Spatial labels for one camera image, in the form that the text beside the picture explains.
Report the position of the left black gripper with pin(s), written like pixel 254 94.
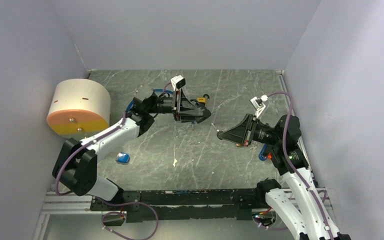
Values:
pixel 184 111

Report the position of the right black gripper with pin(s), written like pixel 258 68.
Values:
pixel 243 132

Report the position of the yellow black padlock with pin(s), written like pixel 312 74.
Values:
pixel 203 100

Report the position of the blue cable lock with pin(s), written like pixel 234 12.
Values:
pixel 159 92

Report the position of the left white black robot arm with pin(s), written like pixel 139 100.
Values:
pixel 77 164

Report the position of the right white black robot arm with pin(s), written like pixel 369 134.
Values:
pixel 308 218

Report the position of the blue white round object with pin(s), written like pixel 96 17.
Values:
pixel 122 158

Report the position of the beige yellow cylinder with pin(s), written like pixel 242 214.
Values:
pixel 80 108

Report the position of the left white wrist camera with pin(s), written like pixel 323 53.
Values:
pixel 178 82

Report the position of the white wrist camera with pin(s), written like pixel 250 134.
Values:
pixel 178 82
pixel 259 103

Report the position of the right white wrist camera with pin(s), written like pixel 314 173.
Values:
pixel 259 103

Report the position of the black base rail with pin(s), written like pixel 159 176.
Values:
pixel 198 204

